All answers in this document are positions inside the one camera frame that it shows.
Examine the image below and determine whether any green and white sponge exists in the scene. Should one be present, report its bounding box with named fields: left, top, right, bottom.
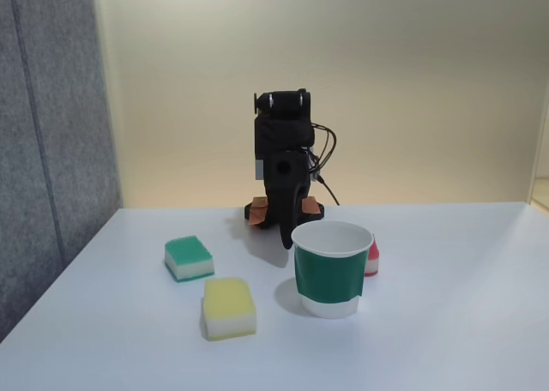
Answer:
left=164, top=235, right=215, bottom=284

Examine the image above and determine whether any grey felt partition panel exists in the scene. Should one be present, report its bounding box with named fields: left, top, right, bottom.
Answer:
left=0, top=0, right=124, bottom=346

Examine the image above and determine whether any red and white sponge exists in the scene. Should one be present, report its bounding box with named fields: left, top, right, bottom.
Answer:
left=363, top=232, right=382, bottom=277

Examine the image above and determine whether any thin black wire loop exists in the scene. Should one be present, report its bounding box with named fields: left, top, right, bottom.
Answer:
left=309, top=123, right=339, bottom=176

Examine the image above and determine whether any black power cable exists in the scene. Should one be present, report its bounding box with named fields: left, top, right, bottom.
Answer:
left=316, top=174, right=341, bottom=207

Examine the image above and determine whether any yellow and white sponge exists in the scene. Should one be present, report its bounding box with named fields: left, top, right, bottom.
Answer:
left=201, top=277, right=258, bottom=342

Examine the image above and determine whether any white paper cup green band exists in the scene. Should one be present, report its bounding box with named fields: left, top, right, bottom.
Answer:
left=290, top=221, right=374, bottom=321

